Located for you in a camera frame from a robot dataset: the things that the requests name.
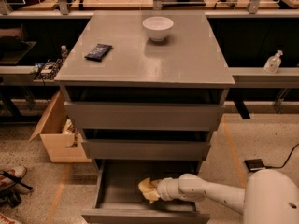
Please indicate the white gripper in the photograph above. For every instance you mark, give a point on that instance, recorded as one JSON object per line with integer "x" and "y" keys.
{"x": 163, "y": 188}

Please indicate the yellow sponge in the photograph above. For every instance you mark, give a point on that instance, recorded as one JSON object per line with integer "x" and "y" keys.
{"x": 146, "y": 188}

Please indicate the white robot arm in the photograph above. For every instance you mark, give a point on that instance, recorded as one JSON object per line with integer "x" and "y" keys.
{"x": 270, "y": 197}

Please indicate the grey open bottom drawer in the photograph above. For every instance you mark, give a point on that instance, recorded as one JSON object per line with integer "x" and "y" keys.
{"x": 118, "y": 199}

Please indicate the grey middle drawer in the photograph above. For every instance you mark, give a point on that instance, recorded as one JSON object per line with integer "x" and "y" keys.
{"x": 146, "y": 150}

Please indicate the grey drawer cabinet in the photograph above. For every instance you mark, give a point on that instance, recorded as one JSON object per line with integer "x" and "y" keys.
{"x": 186, "y": 68}

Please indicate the grey top drawer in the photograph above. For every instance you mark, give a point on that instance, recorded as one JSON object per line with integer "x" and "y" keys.
{"x": 133, "y": 116}

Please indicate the cardboard box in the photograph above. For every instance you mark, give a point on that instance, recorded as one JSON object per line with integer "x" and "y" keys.
{"x": 60, "y": 139}

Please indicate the white red sneaker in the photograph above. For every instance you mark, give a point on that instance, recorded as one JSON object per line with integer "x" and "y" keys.
{"x": 7, "y": 220}
{"x": 8, "y": 177}

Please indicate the black wheeled cart leg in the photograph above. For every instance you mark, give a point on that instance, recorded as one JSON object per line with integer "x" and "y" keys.
{"x": 11, "y": 196}

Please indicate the black snack packet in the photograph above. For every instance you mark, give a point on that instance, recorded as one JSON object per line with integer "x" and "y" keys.
{"x": 99, "y": 52}

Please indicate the black patterned tray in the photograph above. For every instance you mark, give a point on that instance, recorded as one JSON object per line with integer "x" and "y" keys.
{"x": 49, "y": 70}

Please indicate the white ceramic bowl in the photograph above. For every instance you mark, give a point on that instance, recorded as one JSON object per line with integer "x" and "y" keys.
{"x": 158, "y": 28}

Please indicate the small plastic bottle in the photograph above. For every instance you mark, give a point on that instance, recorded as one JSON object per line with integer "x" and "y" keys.
{"x": 64, "y": 52}

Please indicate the clear soap dispenser bottle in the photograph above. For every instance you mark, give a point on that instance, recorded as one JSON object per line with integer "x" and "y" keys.
{"x": 273, "y": 63}

